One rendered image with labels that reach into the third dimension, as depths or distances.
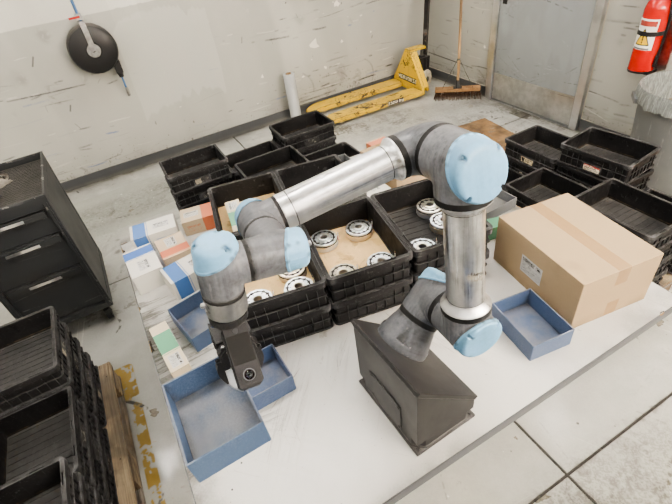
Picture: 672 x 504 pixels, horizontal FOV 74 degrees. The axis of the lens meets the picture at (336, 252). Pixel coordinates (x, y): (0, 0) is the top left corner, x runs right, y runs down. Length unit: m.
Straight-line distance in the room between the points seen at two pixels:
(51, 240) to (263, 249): 2.04
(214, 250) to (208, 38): 3.97
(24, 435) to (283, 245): 1.67
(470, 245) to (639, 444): 1.54
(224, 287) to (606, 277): 1.15
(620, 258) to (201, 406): 1.27
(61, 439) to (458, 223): 1.72
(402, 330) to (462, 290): 0.25
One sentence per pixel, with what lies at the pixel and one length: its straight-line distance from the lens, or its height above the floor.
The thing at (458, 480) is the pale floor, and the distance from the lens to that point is 2.06.
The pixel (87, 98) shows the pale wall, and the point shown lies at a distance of 4.56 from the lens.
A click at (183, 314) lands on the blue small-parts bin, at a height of 0.71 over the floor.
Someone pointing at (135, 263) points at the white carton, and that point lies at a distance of 2.00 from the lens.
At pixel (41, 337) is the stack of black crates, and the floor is 0.49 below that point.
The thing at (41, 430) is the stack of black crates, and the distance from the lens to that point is 2.21.
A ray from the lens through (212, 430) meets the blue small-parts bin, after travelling 1.01.
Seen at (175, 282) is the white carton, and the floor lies 0.79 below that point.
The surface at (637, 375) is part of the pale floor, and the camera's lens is 2.53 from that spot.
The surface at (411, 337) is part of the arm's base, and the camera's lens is 1.19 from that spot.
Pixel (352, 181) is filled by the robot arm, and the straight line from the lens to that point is 0.90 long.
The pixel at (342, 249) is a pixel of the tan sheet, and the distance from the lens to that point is 1.68.
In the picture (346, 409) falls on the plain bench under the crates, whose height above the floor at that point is 0.70.
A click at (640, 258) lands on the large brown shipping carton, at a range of 1.65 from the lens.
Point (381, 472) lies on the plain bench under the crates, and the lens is 1.30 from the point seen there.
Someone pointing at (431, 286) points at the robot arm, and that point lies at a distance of 1.17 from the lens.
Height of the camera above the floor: 1.89
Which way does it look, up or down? 39 degrees down
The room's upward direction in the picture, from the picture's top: 9 degrees counter-clockwise
